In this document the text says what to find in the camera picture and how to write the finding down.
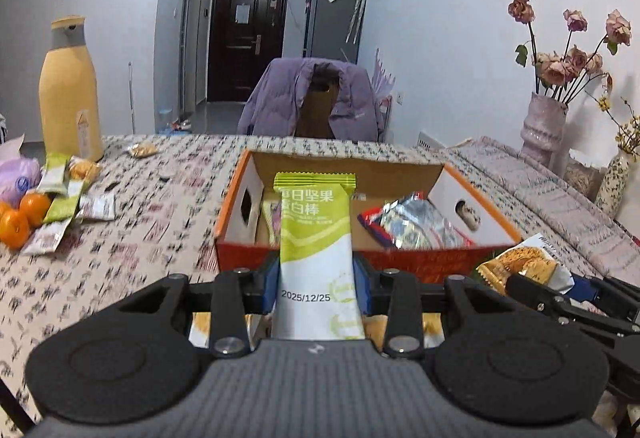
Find purple jacket on chair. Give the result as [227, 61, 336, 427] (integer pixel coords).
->
[238, 57, 383, 143]

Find orange mandarin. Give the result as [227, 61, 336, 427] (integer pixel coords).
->
[0, 210, 32, 250]
[18, 192, 52, 228]

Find white snack packet on table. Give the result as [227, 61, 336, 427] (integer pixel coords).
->
[77, 192, 116, 221]

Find green snack bar on table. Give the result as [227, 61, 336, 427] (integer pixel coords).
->
[37, 152, 70, 195]

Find orange mandarin back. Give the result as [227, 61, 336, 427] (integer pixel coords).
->
[18, 192, 52, 228]

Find purple tissue pack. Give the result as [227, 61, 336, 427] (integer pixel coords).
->
[0, 157, 41, 207]

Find red silver snack packet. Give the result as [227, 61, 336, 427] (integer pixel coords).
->
[358, 191, 474, 251]

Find wooden chair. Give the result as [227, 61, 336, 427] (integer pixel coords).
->
[294, 80, 338, 139]

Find small snack packet far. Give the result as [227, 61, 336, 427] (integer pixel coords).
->
[126, 143, 158, 159]

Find floral white small vase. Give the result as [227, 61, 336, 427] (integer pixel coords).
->
[594, 149, 634, 218]

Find pink knitted table runner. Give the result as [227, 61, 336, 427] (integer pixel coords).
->
[451, 136, 640, 271]

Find orange cracker packet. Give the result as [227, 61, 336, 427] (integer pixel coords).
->
[475, 233, 575, 295]

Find orange cardboard snack box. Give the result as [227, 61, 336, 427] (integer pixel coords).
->
[214, 148, 524, 286]

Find pink textured vase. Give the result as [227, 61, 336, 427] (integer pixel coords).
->
[521, 93, 568, 167]

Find yellow thermos bottle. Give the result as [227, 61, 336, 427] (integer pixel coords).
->
[38, 16, 103, 162]

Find green white protein bar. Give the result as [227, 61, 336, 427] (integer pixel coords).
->
[271, 172, 366, 340]

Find grey refrigerator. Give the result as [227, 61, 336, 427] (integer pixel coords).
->
[303, 0, 364, 64]

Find orange mandarin front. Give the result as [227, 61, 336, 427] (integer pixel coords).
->
[0, 210, 32, 250]

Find dried pink roses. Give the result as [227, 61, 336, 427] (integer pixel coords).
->
[508, 0, 632, 111]

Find dark entrance door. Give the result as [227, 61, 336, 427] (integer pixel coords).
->
[207, 0, 288, 102]

